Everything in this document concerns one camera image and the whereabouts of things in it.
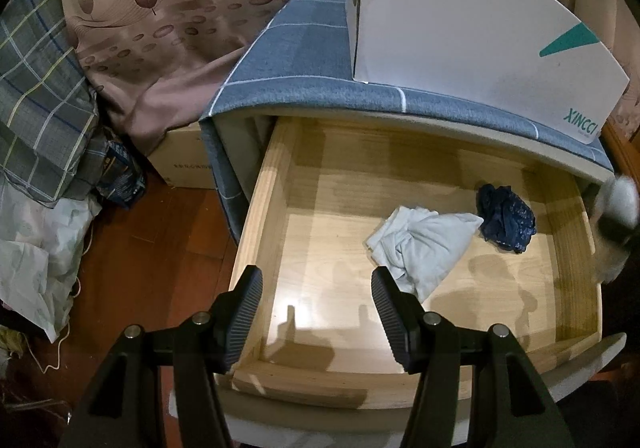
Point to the dark blue underwear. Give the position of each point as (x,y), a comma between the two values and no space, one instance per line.
(505,218)

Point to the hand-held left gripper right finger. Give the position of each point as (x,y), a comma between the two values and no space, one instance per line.
(395,323)

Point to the brown wooden furniture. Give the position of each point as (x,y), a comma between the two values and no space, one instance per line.
(625,143)

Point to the grey plaid quilt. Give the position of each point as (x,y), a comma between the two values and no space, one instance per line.
(40,103)

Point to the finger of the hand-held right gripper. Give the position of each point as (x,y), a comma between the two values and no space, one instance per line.
(617,230)

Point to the dark blue packet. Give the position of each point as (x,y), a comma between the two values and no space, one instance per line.
(122,178)

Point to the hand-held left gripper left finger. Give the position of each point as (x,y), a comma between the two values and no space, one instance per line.
(245,318)

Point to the yellowish cloth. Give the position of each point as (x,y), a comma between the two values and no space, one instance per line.
(10,345)

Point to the blue checked cover cloth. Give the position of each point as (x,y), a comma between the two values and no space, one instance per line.
(310,53)

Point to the white plastic bag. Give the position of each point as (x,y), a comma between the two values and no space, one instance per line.
(35,253)

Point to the white fluffy cloth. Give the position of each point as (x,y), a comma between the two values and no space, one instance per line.
(625,195)

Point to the brown cardboard box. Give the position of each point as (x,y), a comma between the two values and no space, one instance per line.
(185,158)

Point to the white cardboard box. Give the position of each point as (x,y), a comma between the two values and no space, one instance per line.
(450,28)

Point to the light blue underwear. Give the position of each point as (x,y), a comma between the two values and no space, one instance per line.
(430,243)

